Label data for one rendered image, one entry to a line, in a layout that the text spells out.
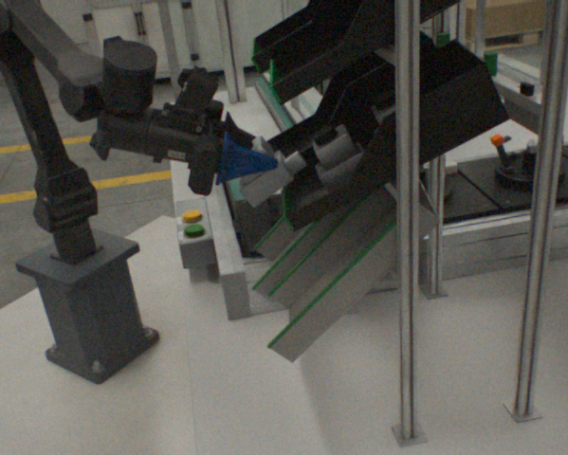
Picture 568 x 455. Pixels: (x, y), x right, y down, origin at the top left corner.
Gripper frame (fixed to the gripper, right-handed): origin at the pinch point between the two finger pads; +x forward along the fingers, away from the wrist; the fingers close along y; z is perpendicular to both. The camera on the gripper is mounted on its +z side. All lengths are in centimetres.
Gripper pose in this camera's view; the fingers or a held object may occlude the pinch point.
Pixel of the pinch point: (249, 152)
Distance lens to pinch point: 80.4
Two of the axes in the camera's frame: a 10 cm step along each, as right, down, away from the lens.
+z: 2.3, -8.8, -4.3
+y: -0.5, -4.5, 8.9
